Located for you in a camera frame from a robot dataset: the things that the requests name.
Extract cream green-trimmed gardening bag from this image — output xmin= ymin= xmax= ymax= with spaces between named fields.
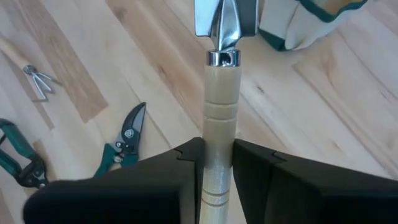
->
xmin=257 ymin=0 xmax=369 ymax=52

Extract wooden-handled steel trowel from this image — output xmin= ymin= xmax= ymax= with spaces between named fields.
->
xmin=194 ymin=0 xmax=259 ymax=224

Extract green-handled bypass pruner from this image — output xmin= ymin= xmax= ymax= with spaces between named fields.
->
xmin=93 ymin=101 xmax=147 ymax=179

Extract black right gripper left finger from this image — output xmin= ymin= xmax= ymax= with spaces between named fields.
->
xmin=23 ymin=136 xmax=206 ymax=224

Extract green-handled straight-blade shears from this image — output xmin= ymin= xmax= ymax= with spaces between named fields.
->
xmin=0 ymin=118 xmax=48 ymax=190

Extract metal pronged hand cultivator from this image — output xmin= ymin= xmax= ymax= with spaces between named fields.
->
xmin=22 ymin=64 xmax=62 ymax=103

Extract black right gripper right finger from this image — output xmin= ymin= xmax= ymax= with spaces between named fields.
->
xmin=232 ymin=138 xmax=398 ymax=224

